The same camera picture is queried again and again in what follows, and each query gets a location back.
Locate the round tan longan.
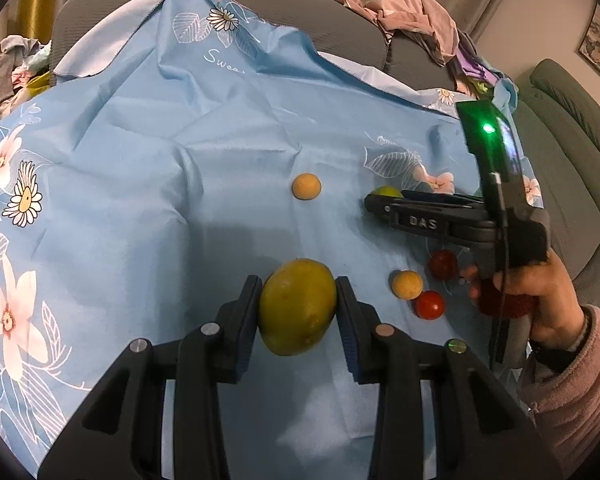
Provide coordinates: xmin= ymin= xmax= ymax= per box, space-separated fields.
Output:
xmin=390 ymin=269 xmax=424 ymax=301
xmin=292 ymin=173 xmax=323 ymax=202

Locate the mixed clothes pile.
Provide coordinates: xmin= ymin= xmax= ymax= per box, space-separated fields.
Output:
xmin=0 ymin=35 xmax=53 ymax=121

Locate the person's right hand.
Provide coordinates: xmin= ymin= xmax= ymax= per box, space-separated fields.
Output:
xmin=462 ymin=255 xmax=583 ymax=348

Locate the grey-green armchair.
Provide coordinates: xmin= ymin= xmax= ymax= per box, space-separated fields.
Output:
xmin=512 ymin=57 xmax=600 ymax=311

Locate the red cherry tomato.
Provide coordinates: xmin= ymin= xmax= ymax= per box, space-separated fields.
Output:
xmin=428 ymin=250 xmax=458 ymax=281
xmin=414 ymin=290 xmax=447 ymax=320

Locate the purple cloth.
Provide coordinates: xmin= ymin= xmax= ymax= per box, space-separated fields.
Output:
xmin=452 ymin=35 xmax=506 ymax=96

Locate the pink clothes pile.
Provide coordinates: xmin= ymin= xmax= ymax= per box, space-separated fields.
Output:
xmin=315 ymin=0 xmax=461 ymax=66

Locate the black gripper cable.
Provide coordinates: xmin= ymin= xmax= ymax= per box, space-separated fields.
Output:
xmin=489 ymin=172 xmax=512 ymax=366

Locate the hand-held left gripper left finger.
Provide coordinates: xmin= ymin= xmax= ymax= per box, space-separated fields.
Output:
xmin=37 ymin=275 xmax=263 ymax=480

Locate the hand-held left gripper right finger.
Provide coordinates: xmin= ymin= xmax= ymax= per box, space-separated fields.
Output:
xmin=334 ymin=276 xmax=563 ymax=480

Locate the person's right forearm pink sleeve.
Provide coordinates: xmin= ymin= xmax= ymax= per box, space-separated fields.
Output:
xmin=517 ymin=305 xmax=600 ymax=461

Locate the grey sofa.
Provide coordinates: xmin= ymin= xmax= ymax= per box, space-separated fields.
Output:
xmin=50 ymin=0 xmax=461 ymax=106

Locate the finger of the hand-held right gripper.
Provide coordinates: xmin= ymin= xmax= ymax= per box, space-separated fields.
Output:
xmin=400 ymin=189 xmax=486 ymax=208
xmin=364 ymin=193 xmax=461 ymax=236

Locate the blue floral cloth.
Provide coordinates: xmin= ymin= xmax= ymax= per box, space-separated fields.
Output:
xmin=0 ymin=0 xmax=543 ymax=480

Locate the green mango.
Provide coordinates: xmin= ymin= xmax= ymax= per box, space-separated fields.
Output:
xmin=258 ymin=258 xmax=338 ymax=357

